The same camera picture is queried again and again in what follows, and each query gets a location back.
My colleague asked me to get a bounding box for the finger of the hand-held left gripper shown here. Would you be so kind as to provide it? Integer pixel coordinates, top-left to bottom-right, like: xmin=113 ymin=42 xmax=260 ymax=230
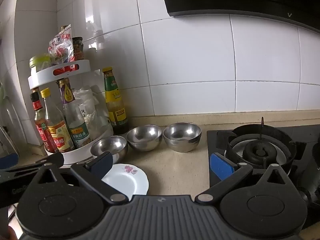
xmin=0 ymin=153 xmax=20 ymax=170
xmin=0 ymin=152 xmax=66 ymax=180

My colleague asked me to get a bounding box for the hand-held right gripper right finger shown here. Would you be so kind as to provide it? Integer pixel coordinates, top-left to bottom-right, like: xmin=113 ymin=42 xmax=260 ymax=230
xmin=196 ymin=152 xmax=300 ymax=205

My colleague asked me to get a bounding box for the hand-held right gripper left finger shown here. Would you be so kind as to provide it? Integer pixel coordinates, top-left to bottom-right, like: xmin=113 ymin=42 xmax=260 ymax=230
xmin=25 ymin=152 xmax=130 ymax=205

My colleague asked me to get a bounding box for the stainless steel bowl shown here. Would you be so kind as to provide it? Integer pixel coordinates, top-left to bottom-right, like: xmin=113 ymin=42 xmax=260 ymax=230
xmin=90 ymin=136 xmax=129 ymax=165
xmin=163 ymin=122 xmax=202 ymax=142
xmin=128 ymin=139 xmax=162 ymax=152
xmin=164 ymin=135 xmax=201 ymax=153
xmin=126 ymin=124 xmax=163 ymax=144

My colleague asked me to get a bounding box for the white floral plate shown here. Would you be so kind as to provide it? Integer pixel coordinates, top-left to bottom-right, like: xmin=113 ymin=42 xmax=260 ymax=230
xmin=101 ymin=164 xmax=150 ymax=198

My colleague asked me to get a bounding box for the yellow cap vinegar bottle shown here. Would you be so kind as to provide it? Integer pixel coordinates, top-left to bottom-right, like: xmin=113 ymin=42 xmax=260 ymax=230
xmin=40 ymin=88 xmax=75 ymax=153

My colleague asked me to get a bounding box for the red cap sauce bottle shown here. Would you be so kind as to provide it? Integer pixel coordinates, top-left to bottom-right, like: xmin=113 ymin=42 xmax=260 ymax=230
xmin=30 ymin=91 xmax=55 ymax=153

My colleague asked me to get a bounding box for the black burner head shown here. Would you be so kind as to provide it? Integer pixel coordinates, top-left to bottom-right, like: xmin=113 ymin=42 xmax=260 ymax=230
xmin=244 ymin=140 xmax=273 ymax=166

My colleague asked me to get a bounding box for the purple label sauce bottle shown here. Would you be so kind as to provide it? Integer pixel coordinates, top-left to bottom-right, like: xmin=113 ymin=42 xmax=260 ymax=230
xmin=58 ymin=78 xmax=91 ymax=149

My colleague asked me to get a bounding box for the clear plastic container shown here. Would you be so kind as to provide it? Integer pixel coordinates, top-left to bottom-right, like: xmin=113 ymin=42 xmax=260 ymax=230
xmin=74 ymin=85 xmax=111 ymax=140

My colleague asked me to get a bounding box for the yellow green label sauce bottle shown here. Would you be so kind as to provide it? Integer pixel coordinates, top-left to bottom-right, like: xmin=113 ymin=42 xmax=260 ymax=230
xmin=102 ymin=67 xmax=130 ymax=135

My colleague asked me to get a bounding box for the black pan support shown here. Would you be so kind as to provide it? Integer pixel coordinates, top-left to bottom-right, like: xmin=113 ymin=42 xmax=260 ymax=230
xmin=216 ymin=117 xmax=307 ymax=172

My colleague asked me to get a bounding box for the green-lid jar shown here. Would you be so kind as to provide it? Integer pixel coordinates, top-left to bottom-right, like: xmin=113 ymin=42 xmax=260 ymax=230
xmin=29 ymin=54 xmax=52 ymax=74

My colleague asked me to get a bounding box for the red spice packet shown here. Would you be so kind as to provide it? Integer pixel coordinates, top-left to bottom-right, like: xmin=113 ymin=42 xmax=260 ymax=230
xmin=48 ymin=24 xmax=76 ymax=65

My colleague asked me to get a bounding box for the dark glass jar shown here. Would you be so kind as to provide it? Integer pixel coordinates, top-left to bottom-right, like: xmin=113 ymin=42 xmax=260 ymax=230
xmin=72 ymin=37 xmax=84 ymax=60

